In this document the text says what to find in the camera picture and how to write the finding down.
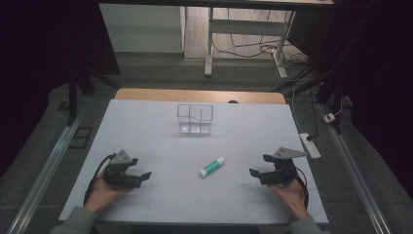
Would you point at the wooden table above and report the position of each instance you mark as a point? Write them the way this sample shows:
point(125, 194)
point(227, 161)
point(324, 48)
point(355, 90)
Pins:
point(195, 96)

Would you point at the aluminium rail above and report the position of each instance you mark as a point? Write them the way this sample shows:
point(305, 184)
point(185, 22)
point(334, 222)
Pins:
point(354, 169)
point(45, 172)

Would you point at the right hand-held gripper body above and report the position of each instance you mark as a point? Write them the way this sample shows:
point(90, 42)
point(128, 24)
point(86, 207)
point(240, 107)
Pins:
point(283, 169)

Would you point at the black metal stand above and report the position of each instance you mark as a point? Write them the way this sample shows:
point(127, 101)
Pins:
point(328, 84)
point(74, 94)

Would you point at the white metal desk frame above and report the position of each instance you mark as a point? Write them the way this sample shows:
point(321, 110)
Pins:
point(243, 27)

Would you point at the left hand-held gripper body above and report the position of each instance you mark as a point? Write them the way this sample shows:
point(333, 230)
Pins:
point(120, 167)

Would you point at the person's left hand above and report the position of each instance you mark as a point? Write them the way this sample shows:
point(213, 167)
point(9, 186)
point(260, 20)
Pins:
point(102, 195)

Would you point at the small white adapter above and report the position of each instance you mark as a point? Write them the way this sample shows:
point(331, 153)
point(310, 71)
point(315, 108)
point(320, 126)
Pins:
point(329, 117)

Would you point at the green and white glue stick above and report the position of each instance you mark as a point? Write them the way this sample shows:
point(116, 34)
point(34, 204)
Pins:
point(211, 167)

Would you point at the white power strip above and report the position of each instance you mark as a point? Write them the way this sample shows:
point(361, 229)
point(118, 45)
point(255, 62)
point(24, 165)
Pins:
point(310, 145)

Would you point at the clear plastic divided organizer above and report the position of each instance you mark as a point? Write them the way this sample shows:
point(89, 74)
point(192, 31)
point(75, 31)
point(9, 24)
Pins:
point(195, 119)

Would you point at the person's right hand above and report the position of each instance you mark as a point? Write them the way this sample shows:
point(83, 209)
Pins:
point(290, 198)

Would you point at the white table mat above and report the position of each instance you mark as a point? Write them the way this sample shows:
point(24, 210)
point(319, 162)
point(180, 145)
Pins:
point(195, 188)

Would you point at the dark curtain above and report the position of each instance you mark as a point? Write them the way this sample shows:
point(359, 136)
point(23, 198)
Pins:
point(42, 65)
point(373, 81)

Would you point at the black floor frame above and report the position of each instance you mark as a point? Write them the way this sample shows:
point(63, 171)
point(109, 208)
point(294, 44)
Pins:
point(81, 137)

